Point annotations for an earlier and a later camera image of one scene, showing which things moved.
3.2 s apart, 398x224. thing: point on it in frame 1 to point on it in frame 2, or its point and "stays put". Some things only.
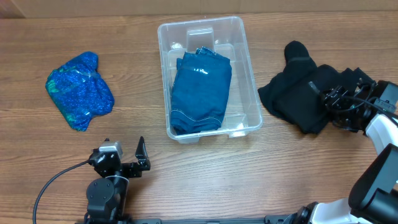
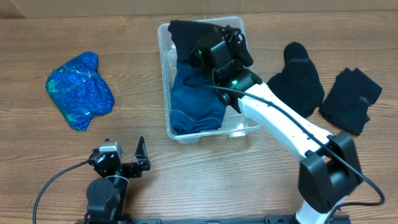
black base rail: x=112 y=219 stays put
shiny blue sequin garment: x=79 y=91 stays put
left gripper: x=136 y=171 stays put
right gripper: x=332 y=99 to x=194 y=56
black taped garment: x=299 y=104 to x=188 y=35
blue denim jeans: x=200 y=91 stays put
